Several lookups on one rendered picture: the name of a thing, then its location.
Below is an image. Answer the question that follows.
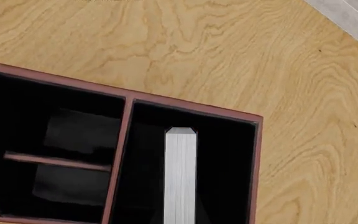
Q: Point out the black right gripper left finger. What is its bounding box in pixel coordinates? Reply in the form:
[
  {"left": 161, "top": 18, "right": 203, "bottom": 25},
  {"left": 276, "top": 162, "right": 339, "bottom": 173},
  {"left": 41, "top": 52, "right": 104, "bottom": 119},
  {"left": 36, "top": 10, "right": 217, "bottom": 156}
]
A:
[{"left": 150, "top": 205, "right": 167, "bottom": 224}]

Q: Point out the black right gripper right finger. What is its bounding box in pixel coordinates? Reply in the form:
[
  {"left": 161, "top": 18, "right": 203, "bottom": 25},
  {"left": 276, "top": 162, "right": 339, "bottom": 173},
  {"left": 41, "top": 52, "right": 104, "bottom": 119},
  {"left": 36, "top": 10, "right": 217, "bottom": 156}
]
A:
[{"left": 196, "top": 197, "right": 213, "bottom": 224}]

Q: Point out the book with white page edges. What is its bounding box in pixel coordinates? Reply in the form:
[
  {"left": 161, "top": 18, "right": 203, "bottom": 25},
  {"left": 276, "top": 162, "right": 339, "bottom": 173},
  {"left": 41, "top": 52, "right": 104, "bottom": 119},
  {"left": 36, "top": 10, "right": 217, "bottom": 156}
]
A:
[{"left": 164, "top": 126, "right": 199, "bottom": 224}]

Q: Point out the red-brown desk caddy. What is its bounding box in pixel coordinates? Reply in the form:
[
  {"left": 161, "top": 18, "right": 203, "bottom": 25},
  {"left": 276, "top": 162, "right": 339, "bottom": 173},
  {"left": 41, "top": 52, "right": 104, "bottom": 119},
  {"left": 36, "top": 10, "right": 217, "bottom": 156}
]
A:
[{"left": 0, "top": 58, "right": 264, "bottom": 224}]

